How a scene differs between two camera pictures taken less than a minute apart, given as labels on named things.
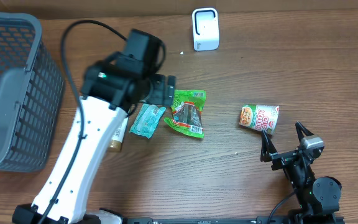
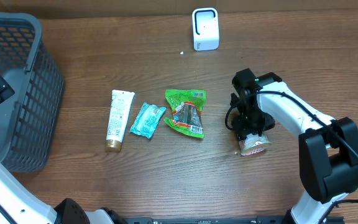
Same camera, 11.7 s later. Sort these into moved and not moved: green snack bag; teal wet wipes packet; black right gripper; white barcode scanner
Moved: black right gripper
Not moved: teal wet wipes packet; white barcode scanner; green snack bag
